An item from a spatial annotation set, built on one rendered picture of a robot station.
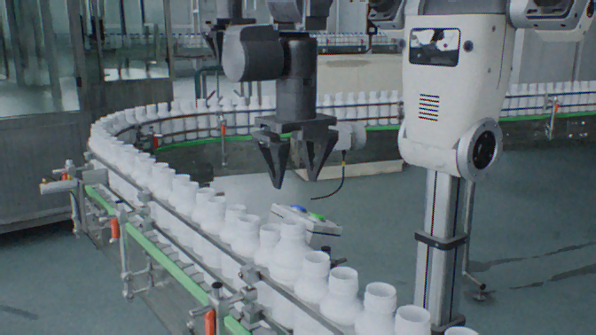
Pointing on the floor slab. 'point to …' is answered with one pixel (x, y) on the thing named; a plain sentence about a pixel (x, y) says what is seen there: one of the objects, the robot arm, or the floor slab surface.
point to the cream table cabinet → (376, 65)
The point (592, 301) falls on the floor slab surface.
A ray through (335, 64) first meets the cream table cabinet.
